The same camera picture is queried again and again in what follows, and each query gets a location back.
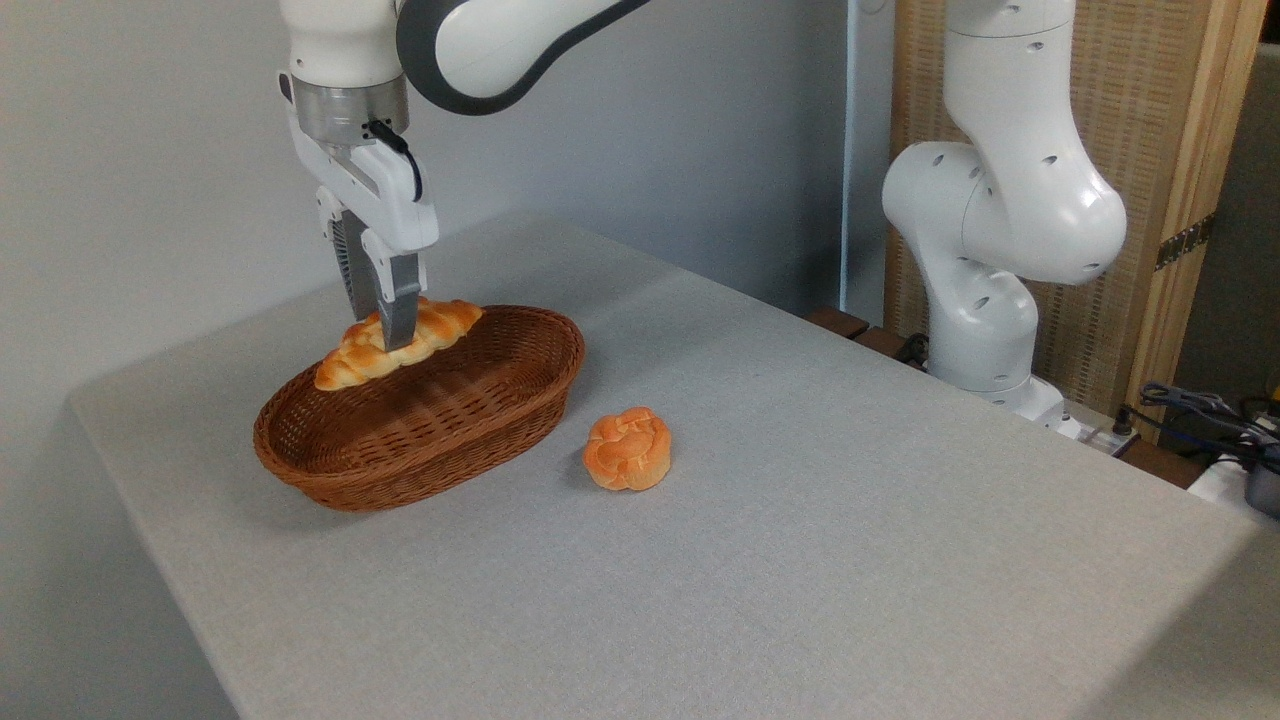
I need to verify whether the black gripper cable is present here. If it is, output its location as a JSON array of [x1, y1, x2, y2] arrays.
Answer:
[[363, 119, 425, 204]]

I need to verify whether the brown wooden base plank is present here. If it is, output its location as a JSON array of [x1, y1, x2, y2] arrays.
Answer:
[[804, 307, 931, 371]]

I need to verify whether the brown wicker basket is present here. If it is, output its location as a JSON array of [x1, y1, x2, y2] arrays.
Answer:
[[253, 305, 587, 513]]

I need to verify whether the long braided bread loaf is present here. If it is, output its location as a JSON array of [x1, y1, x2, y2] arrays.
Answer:
[[313, 297, 485, 393]]

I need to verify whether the bundle of dark cables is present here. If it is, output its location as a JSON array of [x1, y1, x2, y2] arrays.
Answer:
[[1138, 380, 1280, 456]]

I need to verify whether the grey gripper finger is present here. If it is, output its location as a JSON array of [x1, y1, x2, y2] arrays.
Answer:
[[361, 229, 424, 353], [316, 186, 377, 323]]

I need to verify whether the round knotted bread roll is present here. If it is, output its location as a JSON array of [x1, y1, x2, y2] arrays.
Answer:
[[582, 405, 673, 493]]

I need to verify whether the white vertical wall trim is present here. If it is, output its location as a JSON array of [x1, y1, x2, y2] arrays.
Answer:
[[842, 0, 863, 323]]

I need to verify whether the wooden rattan folding screen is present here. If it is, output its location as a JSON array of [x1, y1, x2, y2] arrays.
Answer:
[[885, 0, 1272, 443]]

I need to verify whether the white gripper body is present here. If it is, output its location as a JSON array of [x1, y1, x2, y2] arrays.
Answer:
[[284, 98, 441, 255]]

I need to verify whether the brass screen hinge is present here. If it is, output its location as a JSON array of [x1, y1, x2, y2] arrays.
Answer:
[[1156, 213, 1216, 272]]

